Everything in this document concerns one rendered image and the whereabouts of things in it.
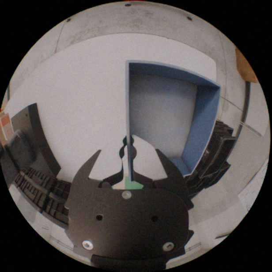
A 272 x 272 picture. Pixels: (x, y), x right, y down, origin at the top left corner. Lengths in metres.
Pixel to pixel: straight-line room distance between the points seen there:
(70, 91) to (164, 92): 0.19
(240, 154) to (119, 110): 2.70
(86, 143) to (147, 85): 0.19
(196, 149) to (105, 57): 0.26
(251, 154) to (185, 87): 2.53
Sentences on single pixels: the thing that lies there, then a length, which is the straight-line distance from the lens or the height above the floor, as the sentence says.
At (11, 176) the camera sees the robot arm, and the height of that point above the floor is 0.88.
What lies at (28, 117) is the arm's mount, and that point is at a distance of 0.32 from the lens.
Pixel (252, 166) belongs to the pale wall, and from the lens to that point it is 2.67.
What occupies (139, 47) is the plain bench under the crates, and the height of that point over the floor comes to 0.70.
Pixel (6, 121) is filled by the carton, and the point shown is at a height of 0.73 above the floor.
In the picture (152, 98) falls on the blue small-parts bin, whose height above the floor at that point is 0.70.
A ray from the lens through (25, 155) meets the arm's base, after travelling 0.39.
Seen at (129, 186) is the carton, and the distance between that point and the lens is 0.27.
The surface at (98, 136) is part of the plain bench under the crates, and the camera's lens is 0.20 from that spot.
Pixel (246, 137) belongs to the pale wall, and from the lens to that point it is 2.65.
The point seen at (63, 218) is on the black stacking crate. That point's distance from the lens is 0.44.
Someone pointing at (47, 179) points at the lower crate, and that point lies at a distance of 0.57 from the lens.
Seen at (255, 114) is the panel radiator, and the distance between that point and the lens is 2.51.
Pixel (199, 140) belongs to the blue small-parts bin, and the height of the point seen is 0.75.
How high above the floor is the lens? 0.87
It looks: 61 degrees down
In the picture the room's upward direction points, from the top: 176 degrees clockwise
